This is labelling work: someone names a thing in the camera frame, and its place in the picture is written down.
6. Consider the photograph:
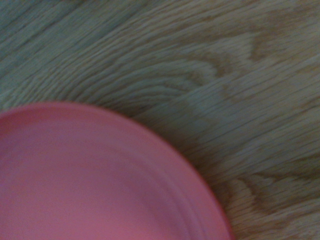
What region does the pink plastic plate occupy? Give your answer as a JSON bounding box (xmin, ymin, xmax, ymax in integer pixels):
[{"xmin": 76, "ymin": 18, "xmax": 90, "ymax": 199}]
[{"xmin": 0, "ymin": 100, "xmax": 236, "ymax": 240}]

